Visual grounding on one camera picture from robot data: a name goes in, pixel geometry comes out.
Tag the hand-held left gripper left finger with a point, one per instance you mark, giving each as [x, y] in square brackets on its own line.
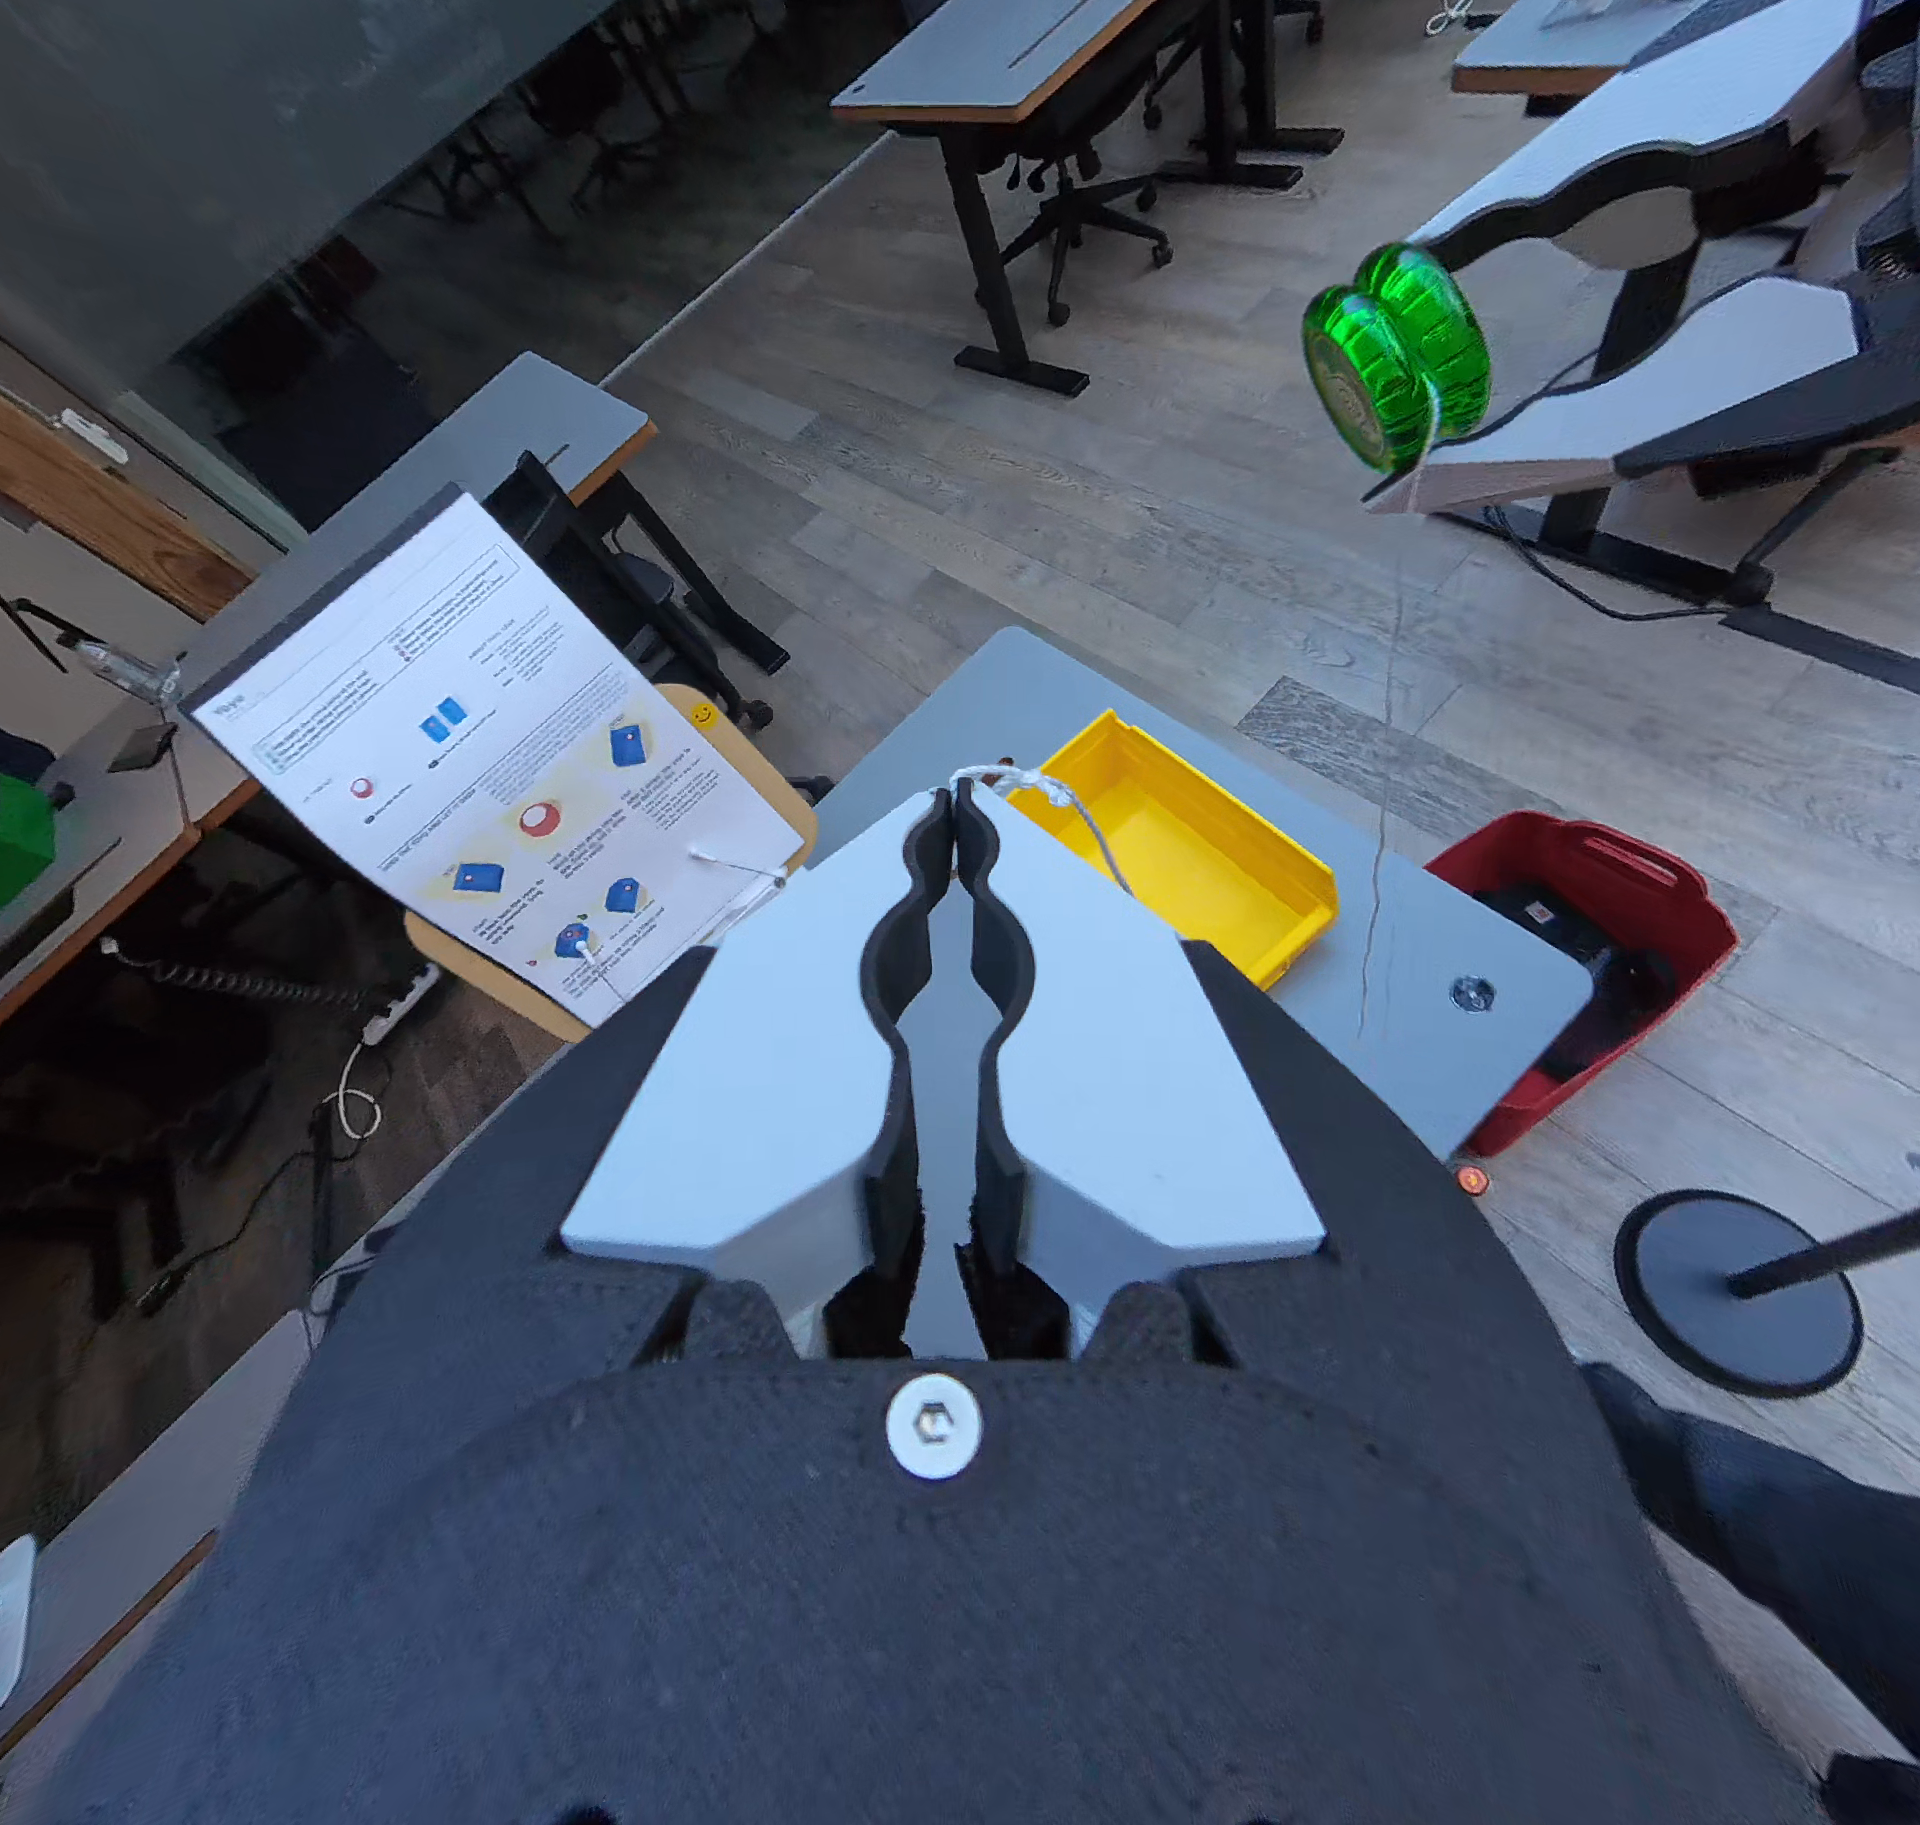
[751, 1092]

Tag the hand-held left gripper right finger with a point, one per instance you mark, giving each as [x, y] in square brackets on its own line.
[1155, 1092]

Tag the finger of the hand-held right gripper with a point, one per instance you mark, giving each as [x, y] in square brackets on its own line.
[1696, 102]
[1651, 387]

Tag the yellow plastic bin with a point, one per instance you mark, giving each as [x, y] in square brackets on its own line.
[1185, 851]

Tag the green yoyo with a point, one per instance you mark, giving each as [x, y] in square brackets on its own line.
[1396, 357]

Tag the wooden display board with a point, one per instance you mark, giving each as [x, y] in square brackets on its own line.
[766, 783]

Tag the metal table grommet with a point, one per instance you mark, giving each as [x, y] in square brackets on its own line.
[1472, 994]

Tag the white power strip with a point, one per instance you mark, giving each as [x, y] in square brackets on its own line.
[401, 1001]

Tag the printed instruction sheet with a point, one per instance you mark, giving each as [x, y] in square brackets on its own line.
[495, 747]

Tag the black device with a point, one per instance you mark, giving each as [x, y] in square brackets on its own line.
[1576, 942]

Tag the red plastic bin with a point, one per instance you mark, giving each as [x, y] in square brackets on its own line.
[1651, 896]

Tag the black office chair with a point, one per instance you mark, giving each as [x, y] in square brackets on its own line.
[1088, 228]

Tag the black round-base stand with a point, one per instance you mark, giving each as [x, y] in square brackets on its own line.
[1726, 1301]

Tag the green plastic box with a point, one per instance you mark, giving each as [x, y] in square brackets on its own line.
[27, 836]

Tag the person's leg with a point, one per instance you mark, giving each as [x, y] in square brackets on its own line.
[1785, 1542]

